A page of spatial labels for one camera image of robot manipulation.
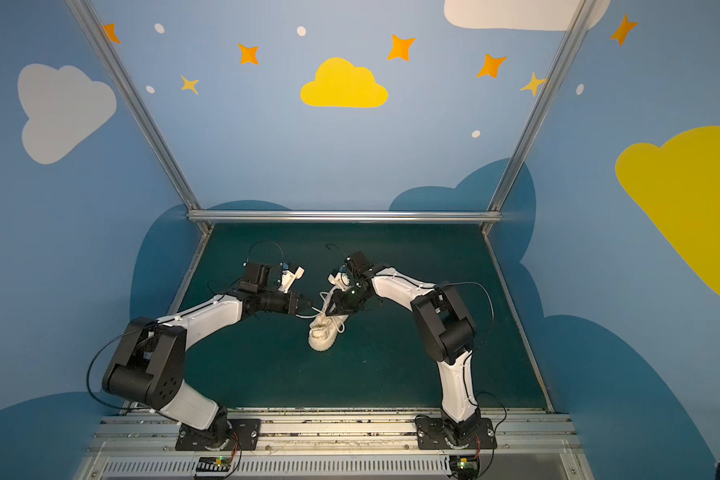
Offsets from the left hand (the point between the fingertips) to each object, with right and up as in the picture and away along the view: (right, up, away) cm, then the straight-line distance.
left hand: (312, 302), depth 89 cm
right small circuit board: (+41, -39, -16) cm, 58 cm away
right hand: (+6, -3, +2) cm, 7 cm away
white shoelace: (+8, -8, +3) cm, 12 cm away
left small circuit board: (-22, -38, -16) cm, 46 cm away
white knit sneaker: (+4, -8, -3) cm, 9 cm away
